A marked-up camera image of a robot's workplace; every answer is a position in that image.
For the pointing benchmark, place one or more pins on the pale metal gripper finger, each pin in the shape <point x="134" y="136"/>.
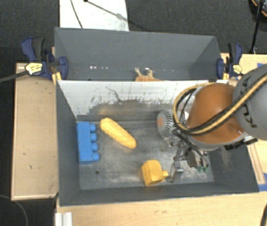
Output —
<point x="177" y="165"/>
<point x="180" y="171"/>

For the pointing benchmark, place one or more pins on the yellow toy block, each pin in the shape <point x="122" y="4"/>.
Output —
<point x="152" y="172"/>

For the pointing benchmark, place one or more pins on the brown toy animal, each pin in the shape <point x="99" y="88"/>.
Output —
<point x="146" y="76"/>

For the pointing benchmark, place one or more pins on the blue toy brick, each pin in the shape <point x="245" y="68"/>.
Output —
<point x="85" y="141"/>

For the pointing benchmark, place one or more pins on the grey metal bin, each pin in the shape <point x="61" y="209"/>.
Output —
<point x="123" y="53"/>

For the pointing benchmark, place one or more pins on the grey ribbed round object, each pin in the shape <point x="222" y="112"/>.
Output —
<point x="165" y="123"/>

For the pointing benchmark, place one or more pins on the pale wood board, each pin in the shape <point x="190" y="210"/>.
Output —
<point x="34" y="135"/>

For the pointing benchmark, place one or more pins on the yellow toy corn cob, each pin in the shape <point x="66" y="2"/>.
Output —
<point x="119" y="133"/>

